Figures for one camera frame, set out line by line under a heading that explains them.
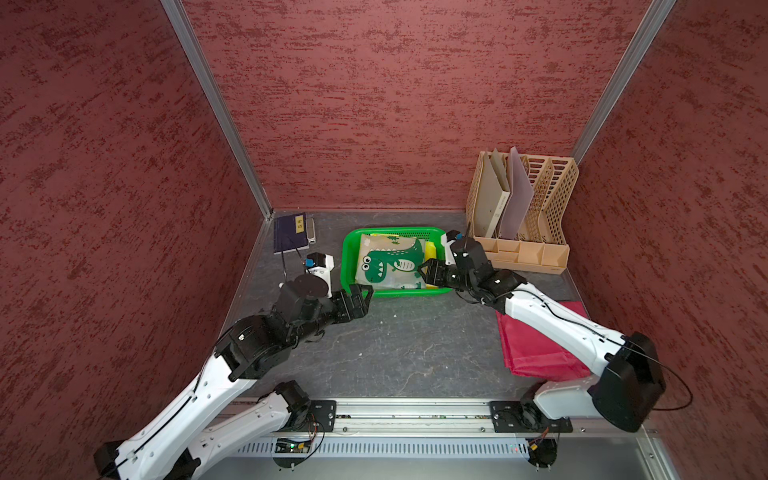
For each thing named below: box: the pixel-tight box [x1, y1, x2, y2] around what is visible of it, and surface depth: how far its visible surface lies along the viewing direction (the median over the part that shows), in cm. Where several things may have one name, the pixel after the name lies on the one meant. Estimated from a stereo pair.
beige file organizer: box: [466, 151, 580, 275], surface depth 105 cm
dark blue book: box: [273, 212, 310, 255], surface depth 116 cm
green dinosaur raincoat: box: [356, 233, 427, 289], surface depth 97 cm
